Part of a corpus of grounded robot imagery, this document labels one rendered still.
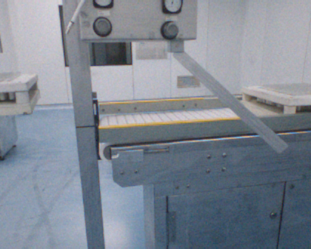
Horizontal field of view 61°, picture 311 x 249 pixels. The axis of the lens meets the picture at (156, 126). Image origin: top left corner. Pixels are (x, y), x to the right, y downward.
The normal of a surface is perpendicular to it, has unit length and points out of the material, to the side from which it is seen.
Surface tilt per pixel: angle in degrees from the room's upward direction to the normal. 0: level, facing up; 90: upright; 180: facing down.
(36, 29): 90
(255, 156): 90
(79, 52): 90
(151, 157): 90
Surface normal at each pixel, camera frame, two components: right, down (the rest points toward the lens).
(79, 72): 0.20, 0.26
